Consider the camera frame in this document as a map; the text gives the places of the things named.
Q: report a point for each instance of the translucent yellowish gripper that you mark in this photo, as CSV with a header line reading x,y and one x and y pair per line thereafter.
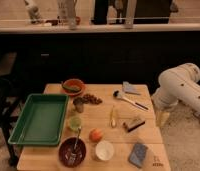
x,y
162,115

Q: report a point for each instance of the green pepper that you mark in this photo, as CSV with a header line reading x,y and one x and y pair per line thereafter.
x,y
70,88

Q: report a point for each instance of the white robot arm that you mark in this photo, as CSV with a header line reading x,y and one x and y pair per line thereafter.
x,y
176,84

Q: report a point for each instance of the green plastic tray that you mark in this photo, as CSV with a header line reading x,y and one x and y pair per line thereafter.
x,y
41,120

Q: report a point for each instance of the black wooden brush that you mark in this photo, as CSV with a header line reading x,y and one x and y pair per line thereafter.
x,y
133,124

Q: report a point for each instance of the blue sponge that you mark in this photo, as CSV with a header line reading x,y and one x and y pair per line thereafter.
x,y
138,154

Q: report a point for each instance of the grey cloth piece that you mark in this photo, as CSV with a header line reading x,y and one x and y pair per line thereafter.
x,y
129,88

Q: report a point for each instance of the white cup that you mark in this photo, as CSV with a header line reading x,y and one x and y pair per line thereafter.
x,y
104,150

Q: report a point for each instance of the orange peach fruit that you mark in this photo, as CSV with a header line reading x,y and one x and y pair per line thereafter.
x,y
95,135

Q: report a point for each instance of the bunch of dark grapes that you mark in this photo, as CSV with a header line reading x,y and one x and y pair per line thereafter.
x,y
92,99

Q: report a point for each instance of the metal fork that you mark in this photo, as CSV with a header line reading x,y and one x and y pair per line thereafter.
x,y
73,153

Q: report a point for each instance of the small metal cup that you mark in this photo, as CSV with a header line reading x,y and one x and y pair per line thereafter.
x,y
79,105

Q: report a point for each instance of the green cup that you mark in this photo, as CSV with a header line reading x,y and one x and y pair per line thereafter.
x,y
74,123

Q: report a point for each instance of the orange bowl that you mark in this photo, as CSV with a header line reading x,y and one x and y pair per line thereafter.
x,y
74,82

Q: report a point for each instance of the dark red bowl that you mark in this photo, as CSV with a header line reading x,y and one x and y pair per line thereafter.
x,y
66,149

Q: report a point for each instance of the dark chair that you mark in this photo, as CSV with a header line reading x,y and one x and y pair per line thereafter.
x,y
6,119

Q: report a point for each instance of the black handled spatula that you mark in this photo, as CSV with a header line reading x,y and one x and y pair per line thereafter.
x,y
119,95

